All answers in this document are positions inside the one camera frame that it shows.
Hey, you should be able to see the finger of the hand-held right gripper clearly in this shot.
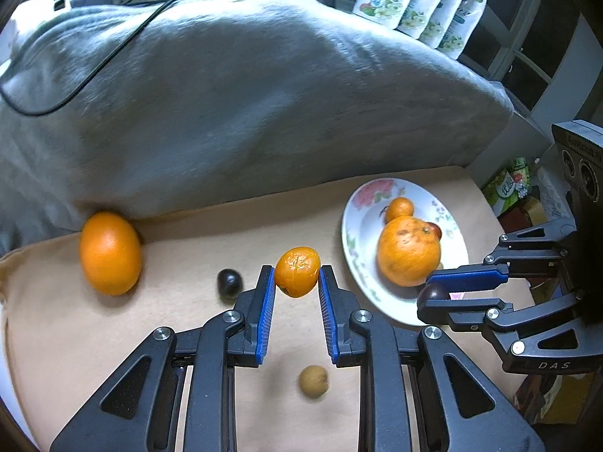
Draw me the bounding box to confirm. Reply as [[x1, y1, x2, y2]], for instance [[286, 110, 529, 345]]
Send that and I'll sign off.
[[425, 223, 578, 295], [416, 292, 599, 375]]

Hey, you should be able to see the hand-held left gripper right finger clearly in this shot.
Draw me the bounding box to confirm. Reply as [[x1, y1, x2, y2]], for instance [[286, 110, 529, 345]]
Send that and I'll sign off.
[[318, 265, 546, 452]]

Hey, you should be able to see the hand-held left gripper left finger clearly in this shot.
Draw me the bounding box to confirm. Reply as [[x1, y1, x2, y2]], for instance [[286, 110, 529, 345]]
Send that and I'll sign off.
[[49, 265, 277, 452]]

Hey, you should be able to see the wrinkled small tangerine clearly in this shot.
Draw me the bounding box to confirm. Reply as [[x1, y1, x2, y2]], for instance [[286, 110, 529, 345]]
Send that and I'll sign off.
[[274, 246, 322, 298]]

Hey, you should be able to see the brown longan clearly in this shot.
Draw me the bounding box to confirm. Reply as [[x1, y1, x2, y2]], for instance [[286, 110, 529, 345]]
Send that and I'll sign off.
[[298, 365, 329, 397]]

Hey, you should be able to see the bumpy large orange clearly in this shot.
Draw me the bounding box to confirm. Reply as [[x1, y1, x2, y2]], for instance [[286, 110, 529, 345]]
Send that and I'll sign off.
[[377, 217, 442, 288]]

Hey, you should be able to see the white floral plate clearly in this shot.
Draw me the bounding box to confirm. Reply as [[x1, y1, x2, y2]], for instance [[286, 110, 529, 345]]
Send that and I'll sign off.
[[341, 178, 469, 327]]

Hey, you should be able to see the smooth small tangerine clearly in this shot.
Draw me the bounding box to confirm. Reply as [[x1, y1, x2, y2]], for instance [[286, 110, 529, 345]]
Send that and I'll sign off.
[[385, 197, 415, 224]]

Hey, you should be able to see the smooth orange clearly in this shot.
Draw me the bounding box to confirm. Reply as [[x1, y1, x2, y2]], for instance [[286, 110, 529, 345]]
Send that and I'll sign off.
[[79, 212, 143, 296]]

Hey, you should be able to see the brown cardboard box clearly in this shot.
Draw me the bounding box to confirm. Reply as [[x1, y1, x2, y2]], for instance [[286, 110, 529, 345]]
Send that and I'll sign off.
[[518, 195, 549, 227]]

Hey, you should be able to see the green printed carton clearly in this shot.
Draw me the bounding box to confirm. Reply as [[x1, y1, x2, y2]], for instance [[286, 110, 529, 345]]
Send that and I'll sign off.
[[481, 156, 533, 217]]

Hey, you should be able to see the grey fleece blanket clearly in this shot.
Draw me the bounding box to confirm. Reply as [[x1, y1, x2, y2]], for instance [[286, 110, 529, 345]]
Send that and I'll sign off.
[[0, 0, 514, 255]]

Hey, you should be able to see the white window frame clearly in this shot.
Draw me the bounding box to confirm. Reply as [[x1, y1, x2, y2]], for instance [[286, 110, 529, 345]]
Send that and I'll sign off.
[[466, 0, 603, 118]]

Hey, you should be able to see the black power cable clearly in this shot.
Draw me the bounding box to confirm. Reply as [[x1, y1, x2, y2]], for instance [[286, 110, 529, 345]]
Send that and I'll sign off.
[[0, 0, 199, 116]]

